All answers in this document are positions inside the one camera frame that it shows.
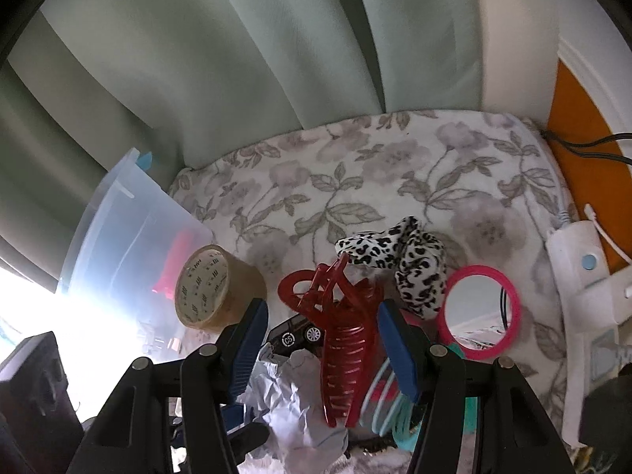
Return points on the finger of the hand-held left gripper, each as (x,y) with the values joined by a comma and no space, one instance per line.
(249,437)

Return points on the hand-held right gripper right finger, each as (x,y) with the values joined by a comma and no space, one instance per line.
(400,350)

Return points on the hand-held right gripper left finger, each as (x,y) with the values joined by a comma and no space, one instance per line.
(247,350)

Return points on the red hair claw clip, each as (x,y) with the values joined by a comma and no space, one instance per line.
(345,345)

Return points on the white paper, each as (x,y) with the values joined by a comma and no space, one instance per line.
(296,395)

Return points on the brown packing tape roll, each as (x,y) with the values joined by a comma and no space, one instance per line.
(207,286)

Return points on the leopard print scrunchie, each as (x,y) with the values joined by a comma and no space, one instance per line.
(419,266)

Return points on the pink round mirror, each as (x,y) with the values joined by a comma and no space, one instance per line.
(481,308)

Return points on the clear plastic storage container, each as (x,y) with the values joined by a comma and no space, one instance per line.
(123,227)

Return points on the black toy car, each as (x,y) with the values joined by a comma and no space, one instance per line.
(296,335)

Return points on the red plastic object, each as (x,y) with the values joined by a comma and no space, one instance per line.
(173,266)

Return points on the floral fleece blanket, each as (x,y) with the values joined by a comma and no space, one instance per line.
(345,177)

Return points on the white power strip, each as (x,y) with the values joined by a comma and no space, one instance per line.
(572,261)

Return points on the black power adapter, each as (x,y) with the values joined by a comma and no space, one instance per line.
(607,405)

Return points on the pale green curtain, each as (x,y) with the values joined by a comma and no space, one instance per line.
(247,59)

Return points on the orange wooden board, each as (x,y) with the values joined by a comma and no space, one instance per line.
(572,108)

